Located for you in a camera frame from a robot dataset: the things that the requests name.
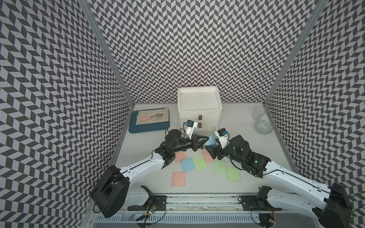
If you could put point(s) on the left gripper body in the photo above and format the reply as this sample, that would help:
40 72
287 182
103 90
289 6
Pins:
192 142

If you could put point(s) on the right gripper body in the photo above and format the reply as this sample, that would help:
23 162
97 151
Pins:
221 151

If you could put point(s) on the blue sticky note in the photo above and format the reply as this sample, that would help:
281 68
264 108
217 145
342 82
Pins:
187 165
211 141

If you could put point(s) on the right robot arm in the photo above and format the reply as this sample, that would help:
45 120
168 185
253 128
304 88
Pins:
329 205

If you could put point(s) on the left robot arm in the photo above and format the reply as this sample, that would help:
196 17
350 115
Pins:
113 189

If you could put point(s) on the pink sticky note upper left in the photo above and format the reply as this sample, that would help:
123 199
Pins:
179 156

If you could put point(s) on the green sticky note center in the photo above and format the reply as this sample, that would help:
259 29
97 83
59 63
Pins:
219 167

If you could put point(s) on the green sticky note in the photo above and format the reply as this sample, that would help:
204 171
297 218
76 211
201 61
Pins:
233 174
199 163
219 167

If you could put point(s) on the green sticky note middle left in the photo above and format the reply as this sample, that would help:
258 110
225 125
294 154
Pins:
199 163

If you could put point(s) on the green sticky note right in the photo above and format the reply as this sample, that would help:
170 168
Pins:
233 174

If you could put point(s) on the pink sticky note lower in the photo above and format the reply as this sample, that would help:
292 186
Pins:
178 179

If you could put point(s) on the white three-drawer cabinet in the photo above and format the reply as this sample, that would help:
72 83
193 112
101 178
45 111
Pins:
195 101

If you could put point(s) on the clear glass cup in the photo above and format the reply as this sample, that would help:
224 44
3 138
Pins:
258 113

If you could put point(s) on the blue tray mat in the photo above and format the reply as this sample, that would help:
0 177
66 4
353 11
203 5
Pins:
134 128

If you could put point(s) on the beige folded cloth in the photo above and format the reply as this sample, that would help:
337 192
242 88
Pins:
152 112

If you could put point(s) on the pink-handled metal spoon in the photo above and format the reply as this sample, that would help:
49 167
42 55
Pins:
146 118

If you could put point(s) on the aluminium front rail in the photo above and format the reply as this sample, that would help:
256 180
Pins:
205 203

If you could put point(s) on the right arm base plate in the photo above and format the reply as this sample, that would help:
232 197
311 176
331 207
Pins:
251 203

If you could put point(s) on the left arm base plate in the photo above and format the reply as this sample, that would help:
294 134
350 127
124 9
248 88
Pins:
158 200

